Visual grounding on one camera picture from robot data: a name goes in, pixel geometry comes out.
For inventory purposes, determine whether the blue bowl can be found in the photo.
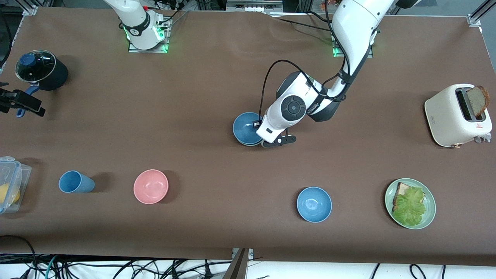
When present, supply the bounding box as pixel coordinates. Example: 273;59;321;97
296;187;332;223
232;112;265;147

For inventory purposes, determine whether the pink bowl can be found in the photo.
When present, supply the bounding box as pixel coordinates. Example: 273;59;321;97
133;169;169;205

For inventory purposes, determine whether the glass lid with blue knob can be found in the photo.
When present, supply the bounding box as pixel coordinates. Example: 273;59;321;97
15;50;57;83

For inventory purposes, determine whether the clear plastic food container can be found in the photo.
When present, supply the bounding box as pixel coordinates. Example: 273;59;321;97
0;156;32;214

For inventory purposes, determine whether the blue plastic cup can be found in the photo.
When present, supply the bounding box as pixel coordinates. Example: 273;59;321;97
59;170;95;193

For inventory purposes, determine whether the yellow lemon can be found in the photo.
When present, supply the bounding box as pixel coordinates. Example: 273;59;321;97
0;184;21;206

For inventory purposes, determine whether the toast slice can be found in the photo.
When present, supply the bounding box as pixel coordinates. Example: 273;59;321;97
393;182;426;212

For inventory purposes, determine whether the green lettuce leaf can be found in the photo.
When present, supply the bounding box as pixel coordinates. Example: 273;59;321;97
392;187;427;227

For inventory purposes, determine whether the cream white toaster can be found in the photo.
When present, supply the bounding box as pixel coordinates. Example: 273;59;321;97
424;84;493;148

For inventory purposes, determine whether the light green plate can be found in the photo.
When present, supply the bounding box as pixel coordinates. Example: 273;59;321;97
385;178;437;230

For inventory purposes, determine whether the brown bread slice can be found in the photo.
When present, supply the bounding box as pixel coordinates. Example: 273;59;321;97
466;85;490;117

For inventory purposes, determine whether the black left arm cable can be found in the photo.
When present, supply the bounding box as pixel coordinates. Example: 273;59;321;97
258;60;349;117

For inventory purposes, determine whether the black cable across table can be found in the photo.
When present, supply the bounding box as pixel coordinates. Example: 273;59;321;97
267;11;336;31

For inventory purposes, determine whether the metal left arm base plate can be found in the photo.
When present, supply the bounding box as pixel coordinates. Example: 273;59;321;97
332;27;374;59

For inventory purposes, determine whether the black looped floor cable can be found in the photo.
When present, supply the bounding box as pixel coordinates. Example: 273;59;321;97
0;235;38;279

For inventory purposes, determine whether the aluminium frame profile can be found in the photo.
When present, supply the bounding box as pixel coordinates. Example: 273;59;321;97
223;248;253;279

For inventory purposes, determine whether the teal floor cable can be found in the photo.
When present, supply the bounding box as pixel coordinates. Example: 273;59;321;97
44;255;59;279

